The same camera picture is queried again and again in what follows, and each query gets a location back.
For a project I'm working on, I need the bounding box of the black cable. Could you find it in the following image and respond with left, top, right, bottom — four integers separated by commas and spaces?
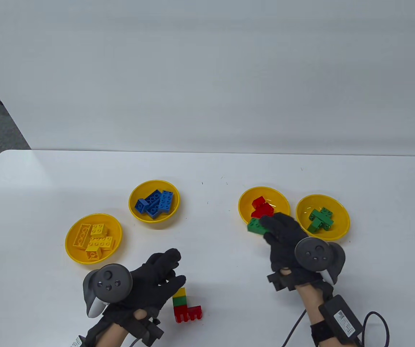
281, 310, 390, 347

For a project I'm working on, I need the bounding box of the grey controller with white handle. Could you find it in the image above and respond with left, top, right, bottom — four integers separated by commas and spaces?
83, 264, 133, 319

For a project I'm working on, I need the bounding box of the person's right hand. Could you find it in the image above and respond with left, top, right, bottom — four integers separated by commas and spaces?
259, 213, 324, 290

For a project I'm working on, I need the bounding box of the person's left forearm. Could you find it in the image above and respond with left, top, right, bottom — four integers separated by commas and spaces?
92, 309, 146, 347

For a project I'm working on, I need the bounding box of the person's left hand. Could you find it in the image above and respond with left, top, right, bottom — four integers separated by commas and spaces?
101, 248, 187, 327

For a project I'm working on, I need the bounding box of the black wrist strap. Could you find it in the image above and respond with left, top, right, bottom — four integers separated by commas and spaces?
310, 321, 339, 347

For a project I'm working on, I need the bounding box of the long yellow toy brick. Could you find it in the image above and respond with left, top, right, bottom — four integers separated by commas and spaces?
78, 224, 92, 248

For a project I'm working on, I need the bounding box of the person's right forearm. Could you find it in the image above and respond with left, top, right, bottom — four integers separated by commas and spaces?
296, 282, 333, 347

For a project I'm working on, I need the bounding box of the yellow bowl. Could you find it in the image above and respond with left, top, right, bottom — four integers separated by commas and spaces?
296, 194, 350, 241
128, 180, 180, 223
65, 213, 123, 265
238, 187, 290, 227

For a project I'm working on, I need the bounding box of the black wrist mount block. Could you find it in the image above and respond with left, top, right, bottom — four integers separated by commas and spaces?
132, 308, 165, 346
267, 270, 296, 292

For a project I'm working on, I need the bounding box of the long blue toy brick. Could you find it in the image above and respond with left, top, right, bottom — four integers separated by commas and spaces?
144, 190, 163, 219

